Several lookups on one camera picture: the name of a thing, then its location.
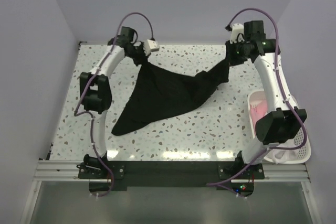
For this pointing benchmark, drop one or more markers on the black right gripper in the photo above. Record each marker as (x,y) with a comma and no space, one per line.
(229,47)

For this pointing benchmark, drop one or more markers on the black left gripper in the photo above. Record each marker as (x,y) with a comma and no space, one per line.
(144,57)

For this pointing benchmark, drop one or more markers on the black t-shirt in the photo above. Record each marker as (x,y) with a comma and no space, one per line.
(160,94)

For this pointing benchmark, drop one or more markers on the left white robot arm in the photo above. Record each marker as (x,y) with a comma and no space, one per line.
(95,92)

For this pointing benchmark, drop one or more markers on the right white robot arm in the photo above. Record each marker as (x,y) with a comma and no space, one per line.
(281,106)

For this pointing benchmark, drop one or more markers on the pink t-shirt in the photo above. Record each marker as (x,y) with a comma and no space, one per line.
(258,111)

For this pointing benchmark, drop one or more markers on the white t-shirt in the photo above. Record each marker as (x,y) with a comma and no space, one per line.
(282,156)

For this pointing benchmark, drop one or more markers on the white plastic laundry basket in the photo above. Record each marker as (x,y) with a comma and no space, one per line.
(291,134)

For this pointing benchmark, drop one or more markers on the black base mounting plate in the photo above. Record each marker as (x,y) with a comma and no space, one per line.
(244,188)

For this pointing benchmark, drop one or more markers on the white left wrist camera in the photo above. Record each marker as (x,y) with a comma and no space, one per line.
(150,46)

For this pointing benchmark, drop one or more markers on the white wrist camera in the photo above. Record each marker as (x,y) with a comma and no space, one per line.
(150,46)
(237,33)

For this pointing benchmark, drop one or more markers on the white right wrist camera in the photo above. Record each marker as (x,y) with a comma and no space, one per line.
(237,33)

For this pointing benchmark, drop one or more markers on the aluminium front rail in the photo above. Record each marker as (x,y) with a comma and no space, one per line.
(205,171)

